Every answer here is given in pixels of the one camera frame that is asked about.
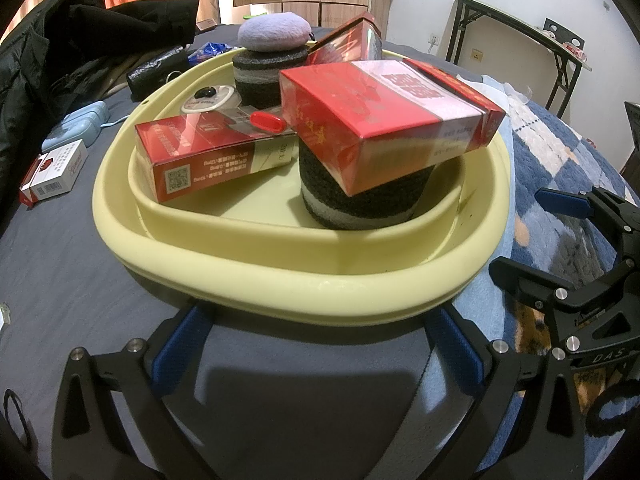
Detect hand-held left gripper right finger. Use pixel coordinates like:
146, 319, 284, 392
415, 305, 586, 480

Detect purple powder puff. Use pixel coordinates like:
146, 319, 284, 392
237, 12, 312, 53

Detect black hair tie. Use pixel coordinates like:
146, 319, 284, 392
2, 389, 32, 448

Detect large red and white carton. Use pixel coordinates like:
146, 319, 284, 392
279, 58, 507, 197

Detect black folding table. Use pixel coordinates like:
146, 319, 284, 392
441, 0, 596, 118

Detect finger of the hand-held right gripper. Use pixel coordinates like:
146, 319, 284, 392
534, 186, 640, 261
489, 256, 640, 311

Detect black jacket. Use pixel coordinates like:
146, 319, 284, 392
0, 0, 201, 221

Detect small red oval case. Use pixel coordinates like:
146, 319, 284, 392
249, 111, 287, 134

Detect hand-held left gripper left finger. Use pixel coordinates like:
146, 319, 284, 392
51, 302, 221, 480

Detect light blue case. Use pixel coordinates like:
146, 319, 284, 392
41, 101, 108, 152

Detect blue packet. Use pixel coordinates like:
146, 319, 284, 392
189, 41, 236, 67

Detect red box with gold edges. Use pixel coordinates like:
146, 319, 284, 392
306, 14, 383, 67

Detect blue checked rug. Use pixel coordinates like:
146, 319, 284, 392
400, 75, 640, 480

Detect red carton with orange end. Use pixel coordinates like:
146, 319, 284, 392
134, 112, 296, 204

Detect black plastic bag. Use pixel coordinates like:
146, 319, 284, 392
126, 45, 193, 100

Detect yellow plastic basin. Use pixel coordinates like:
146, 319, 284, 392
92, 45, 513, 323

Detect black foam cylinder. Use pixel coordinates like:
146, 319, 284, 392
231, 45, 312, 109
299, 140, 435, 231

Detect black box with white circles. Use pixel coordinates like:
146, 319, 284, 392
542, 17, 586, 56

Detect black cord loop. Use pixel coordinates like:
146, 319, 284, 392
586, 380, 640, 436

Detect white and red cigarette pack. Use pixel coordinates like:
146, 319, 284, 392
20, 140, 91, 208

